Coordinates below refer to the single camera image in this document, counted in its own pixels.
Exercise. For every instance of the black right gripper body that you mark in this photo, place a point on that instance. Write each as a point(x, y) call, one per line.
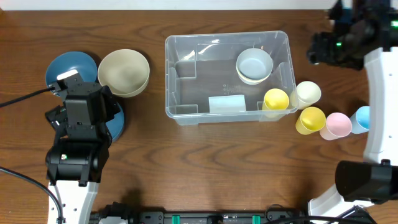
point(319, 48)

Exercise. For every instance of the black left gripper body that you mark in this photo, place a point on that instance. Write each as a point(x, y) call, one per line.
point(109, 106)

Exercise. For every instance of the white cup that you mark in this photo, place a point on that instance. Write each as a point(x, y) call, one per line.
point(306, 94)

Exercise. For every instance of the light blue cup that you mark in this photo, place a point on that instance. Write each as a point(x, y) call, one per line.
point(360, 120)

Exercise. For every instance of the yellow cup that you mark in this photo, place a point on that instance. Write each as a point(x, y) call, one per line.
point(311, 119)
point(274, 101)

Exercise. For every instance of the grey bowl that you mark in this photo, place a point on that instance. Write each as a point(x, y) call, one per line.
point(252, 56)

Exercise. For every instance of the white bowl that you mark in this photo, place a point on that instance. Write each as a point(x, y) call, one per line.
point(250, 81)

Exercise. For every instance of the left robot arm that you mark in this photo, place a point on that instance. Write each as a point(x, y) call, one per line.
point(80, 148)

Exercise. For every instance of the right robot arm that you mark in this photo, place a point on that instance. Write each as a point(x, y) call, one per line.
point(374, 180)

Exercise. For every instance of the dark blue plate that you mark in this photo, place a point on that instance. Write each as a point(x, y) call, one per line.
point(116, 125)
point(79, 61)

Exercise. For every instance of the beige bowl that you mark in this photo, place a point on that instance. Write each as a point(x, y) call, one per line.
point(126, 72)

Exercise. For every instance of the pink cup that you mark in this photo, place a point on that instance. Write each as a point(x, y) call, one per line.
point(337, 125)

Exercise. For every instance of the clear plastic storage bin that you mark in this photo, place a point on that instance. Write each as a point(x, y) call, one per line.
point(202, 83)

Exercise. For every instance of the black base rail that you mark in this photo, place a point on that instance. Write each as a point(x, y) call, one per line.
point(120, 213)

